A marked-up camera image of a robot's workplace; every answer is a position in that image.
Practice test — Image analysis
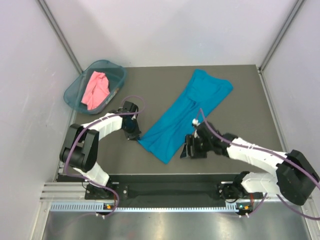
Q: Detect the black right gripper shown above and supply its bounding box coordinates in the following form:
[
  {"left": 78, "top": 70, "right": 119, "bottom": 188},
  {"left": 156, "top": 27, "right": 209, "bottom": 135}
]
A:
[{"left": 180, "top": 134, "right": 213, "bottom": 159}]

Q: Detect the blue t shirt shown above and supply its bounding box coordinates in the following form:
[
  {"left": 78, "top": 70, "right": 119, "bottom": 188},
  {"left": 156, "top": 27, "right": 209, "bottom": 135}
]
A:
[{"left": 138, "top": 69, "right": 233, "bottom": 164}]

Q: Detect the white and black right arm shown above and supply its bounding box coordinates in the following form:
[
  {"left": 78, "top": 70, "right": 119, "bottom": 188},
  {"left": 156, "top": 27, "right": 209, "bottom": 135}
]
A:
[{"left": 180, "top": 130, "right": 320, "bottom": 206}]

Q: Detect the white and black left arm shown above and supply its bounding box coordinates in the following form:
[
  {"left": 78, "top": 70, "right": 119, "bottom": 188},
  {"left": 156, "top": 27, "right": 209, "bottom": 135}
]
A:
[{"left": 59, "top": 111, "right": 141, "bottom": 199}]

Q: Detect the pink t shirt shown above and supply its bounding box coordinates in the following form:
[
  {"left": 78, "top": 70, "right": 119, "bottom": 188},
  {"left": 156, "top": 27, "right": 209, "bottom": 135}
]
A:
[{"left": 81, "top": 71, "right": 110, "bottom": 111}]

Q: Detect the teal plastic bin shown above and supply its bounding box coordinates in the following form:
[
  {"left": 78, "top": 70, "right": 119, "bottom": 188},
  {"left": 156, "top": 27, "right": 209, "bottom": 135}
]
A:
[{"left": 63, "top": 59, "right": 127, "bottom": 115}]

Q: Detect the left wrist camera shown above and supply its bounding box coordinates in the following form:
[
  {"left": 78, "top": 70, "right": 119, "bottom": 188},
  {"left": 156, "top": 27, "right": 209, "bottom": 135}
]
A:
[{"left": 118, "top": 100, "right": 139, "bottom": 118}]

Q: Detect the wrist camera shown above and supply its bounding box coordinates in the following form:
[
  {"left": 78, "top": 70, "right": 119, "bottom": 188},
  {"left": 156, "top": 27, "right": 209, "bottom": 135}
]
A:
[
  {"left": 118, "top": 100, "right": 139, "bottom": 118},
  {"left": 190, "top": 118, "right": 221, "bottom": 144}
]

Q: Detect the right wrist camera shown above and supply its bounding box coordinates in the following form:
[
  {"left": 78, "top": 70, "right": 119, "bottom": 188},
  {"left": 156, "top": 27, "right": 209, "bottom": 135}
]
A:
[{"left": 190, "top": 118, "right": 221, "bottom": 144}]

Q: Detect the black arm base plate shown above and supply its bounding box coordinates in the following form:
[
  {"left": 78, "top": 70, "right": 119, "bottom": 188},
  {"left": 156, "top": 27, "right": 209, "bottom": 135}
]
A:
[{"left": 84, "top": 172, "right": 264, "bottom": 203}]

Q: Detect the slotted grey cable duct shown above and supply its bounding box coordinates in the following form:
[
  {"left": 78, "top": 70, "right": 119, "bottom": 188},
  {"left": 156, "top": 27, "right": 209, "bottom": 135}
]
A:
[{"left": 50, "top": 202, "right": 253, "bottom": 213}]

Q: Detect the aluminium front rail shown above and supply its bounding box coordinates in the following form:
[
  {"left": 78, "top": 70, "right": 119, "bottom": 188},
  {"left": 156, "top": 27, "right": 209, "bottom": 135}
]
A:
[{"left": 38, "top": 181, "right": 314, "bottom": 202}]

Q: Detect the right aluminium frame post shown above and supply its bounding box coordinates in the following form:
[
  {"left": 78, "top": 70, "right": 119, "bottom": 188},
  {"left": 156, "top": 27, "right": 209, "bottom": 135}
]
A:
[{"left": 257, "top": 0, "right": 306, "bottom": 74}]

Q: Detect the aluminium frame post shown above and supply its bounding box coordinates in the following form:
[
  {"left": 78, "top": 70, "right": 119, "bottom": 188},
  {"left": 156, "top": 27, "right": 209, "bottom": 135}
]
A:
[
  {"left": 257, "top": 0, "right": 306, "bottom": 74},
  {"left": 36, "top": 0, "right": 83, "bottom": 74}
]

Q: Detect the left aluminium frame post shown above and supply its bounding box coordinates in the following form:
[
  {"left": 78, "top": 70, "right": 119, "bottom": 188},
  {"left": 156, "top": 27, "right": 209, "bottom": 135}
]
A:
[{"left": 36, "top": 0, "right": 83, "bottom": 74}]

